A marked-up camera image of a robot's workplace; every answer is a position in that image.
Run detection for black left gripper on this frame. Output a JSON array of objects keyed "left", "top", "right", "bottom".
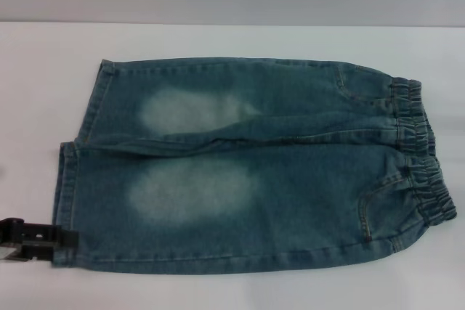
[{"left": 0, "top": 216, "right": 79, "bottom": 264}]

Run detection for blue denim shorts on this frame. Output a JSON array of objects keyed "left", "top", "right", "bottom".
[{"left": 52, "top": 57, "right": 458, "bottom": 277}]

